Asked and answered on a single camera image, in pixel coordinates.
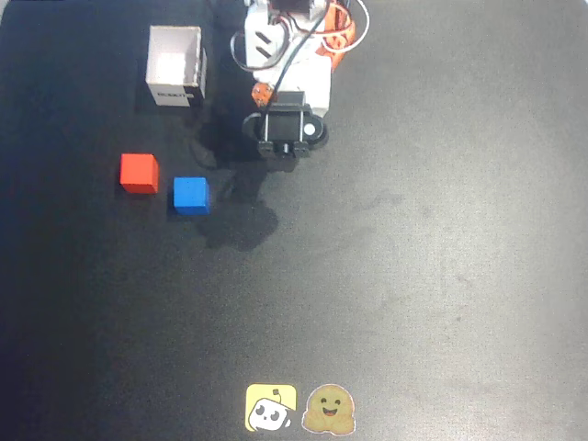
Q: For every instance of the blue cube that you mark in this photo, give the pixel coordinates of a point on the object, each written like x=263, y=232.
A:
x=190, y=195

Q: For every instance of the white and orange robot arm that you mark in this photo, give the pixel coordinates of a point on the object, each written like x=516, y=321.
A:
x=259, y=27

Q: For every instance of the white cardboard box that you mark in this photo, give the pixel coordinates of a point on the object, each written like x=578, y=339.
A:
x=172, y=59

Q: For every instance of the red cube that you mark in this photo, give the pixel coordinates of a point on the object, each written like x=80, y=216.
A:
x=138, y=172

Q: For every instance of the black table mat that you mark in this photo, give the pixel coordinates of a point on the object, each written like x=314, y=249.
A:
x=436, y=252

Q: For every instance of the yellow robot sticker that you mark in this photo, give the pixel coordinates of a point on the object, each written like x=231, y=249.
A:
x=271, y=408

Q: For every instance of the hugging face emoji sticker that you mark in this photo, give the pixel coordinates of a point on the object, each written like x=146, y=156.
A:
x=328, y=409

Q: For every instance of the black gripper camera with mount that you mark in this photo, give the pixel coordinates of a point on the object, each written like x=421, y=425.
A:
x=282, y=126

